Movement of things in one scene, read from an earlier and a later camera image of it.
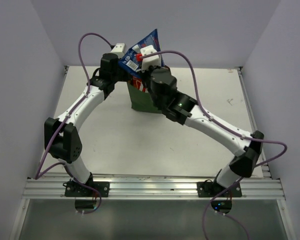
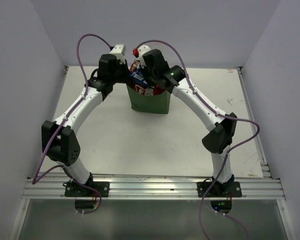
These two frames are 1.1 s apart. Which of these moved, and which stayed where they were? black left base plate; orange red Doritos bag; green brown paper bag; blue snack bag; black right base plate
Moved: blue snack bag; orange red Doritos bag
Stayed: black right base plate; green brown paper bag; black left base plate
